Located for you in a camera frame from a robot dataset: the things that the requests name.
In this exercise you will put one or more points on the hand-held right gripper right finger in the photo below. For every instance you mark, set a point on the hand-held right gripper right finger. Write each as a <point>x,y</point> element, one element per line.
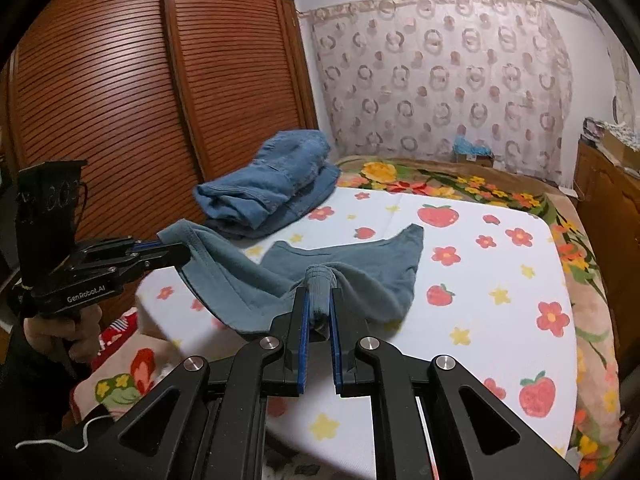
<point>336,345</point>

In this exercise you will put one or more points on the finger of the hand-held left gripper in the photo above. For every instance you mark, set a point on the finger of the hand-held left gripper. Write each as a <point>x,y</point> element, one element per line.
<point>167,255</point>
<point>150,245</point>

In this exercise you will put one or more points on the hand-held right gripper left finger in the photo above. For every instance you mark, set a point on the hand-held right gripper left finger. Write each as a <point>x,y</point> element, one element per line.
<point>300,340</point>

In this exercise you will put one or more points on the teal shorts pants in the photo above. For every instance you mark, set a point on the teal shorts pants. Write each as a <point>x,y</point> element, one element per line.
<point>360,270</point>

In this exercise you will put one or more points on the person's left forearm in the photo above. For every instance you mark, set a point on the person's left forearm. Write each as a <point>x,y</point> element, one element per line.
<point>30,410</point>

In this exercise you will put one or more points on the person's left hand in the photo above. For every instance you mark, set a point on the person's left hand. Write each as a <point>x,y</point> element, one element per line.
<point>50,332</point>

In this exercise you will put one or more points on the folded blue denim jeans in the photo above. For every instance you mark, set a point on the folded blue denim jeans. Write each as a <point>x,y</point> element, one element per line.
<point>312,202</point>
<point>280,170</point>

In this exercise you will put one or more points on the white strawberry flower print sheet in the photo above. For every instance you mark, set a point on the white strawberry flower print sheet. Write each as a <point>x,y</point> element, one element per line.
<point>475,285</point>

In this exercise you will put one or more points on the wooden louvered wardrobe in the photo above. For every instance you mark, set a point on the wooden louvered wardrobe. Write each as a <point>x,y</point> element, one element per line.
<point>125,85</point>

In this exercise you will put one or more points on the cardboard box with blue cloth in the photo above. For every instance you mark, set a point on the cardboard box with blue cloth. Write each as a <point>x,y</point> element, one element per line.
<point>472,152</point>

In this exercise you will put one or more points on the circle patterned sheer curtain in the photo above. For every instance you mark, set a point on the circle patterned sheer curtain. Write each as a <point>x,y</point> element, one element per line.
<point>440,85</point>

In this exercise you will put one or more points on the wooden side cabinet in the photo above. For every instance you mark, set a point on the wooden side cabinet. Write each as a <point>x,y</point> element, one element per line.
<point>600,200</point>

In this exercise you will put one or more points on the cardboard tray of small bottles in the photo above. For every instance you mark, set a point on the cardboard tray of small bottles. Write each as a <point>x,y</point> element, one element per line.
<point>620,142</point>

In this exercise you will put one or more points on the beige tied drape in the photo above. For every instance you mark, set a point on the beige tied drape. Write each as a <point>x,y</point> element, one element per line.
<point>622,85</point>

